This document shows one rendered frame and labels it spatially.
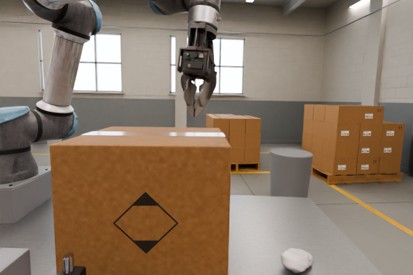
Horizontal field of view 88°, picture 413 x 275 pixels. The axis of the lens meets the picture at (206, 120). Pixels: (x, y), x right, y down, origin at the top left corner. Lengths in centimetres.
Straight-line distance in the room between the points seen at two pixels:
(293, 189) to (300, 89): 435
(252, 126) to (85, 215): 340
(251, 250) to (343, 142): 310
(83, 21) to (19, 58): 628
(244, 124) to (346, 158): 154
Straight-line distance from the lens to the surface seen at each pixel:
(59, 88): 92
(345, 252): 70
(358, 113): 371
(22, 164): 91
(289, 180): 250
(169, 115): 577
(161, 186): 38
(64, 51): 90
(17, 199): 87
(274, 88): 621
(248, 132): 368
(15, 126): 90
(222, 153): 36
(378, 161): 408
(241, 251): 62
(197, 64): 48
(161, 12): 65
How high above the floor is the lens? 120
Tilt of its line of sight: 5 degrees down
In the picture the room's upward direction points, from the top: 1 degrees clockwise
